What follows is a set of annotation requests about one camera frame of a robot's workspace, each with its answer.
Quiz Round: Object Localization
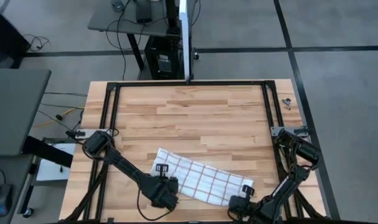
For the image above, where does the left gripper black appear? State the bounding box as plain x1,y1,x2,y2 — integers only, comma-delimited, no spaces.
144,164,179,211

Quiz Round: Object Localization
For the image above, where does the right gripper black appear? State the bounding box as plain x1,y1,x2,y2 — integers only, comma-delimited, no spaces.
228,185,261,218

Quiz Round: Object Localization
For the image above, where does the white checked kitchen towel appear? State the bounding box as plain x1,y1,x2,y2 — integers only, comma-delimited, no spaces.
149,147,255,207

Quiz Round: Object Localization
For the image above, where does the white flat sheet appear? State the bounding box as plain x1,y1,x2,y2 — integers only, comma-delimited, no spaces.
35,142,77,182

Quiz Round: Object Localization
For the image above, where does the black computer tower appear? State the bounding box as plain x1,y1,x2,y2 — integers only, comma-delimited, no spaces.
144,35,185,80

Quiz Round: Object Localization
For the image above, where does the black desk foot bar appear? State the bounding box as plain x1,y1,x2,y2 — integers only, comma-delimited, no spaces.
22,135,74,169

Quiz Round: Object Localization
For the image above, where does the grey desk with black leg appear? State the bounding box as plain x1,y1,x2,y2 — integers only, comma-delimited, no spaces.
88,0,181,72

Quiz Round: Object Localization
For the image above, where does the large grey desk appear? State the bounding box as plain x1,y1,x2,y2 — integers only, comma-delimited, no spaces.
0,68,52,156

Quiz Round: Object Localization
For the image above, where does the black power adapter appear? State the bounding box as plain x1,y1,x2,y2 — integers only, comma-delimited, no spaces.
135,0,153,23

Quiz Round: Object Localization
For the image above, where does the black computer mouse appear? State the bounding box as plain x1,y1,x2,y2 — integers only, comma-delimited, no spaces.
0,184,14,218

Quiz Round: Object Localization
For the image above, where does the small grey desk device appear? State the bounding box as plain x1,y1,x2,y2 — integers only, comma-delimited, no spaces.
111,0,126,12

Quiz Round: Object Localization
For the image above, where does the black cabinet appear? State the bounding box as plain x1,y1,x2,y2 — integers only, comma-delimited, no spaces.
0,2,31,69

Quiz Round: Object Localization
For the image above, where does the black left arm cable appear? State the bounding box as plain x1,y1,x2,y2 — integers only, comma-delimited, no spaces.
135,186,174,222

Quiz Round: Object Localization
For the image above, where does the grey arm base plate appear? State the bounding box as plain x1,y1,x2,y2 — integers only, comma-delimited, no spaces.
75,129,113,140
270,126,310,138

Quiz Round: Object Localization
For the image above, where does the black metal table frame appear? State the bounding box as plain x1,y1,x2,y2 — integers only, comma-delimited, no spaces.
62,80,326,224

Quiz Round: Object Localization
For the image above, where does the yellow floor cable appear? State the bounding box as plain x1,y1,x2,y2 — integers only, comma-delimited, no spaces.
32,107,84,128

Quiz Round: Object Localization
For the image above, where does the long black desk cable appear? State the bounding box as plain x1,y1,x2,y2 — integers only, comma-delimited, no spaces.
106,0,130,81

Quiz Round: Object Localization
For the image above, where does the thin black floor cable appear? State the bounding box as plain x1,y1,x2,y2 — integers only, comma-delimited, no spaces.
44,91,88,97

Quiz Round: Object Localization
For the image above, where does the white upright camera post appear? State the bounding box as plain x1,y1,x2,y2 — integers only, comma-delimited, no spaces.
179,0,192,81

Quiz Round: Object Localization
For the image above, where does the black upright post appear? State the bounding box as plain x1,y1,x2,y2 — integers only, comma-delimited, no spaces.
166,0,181,35

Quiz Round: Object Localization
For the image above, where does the coiled black floor cable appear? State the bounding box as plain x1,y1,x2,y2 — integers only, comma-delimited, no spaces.
23,33,50,52

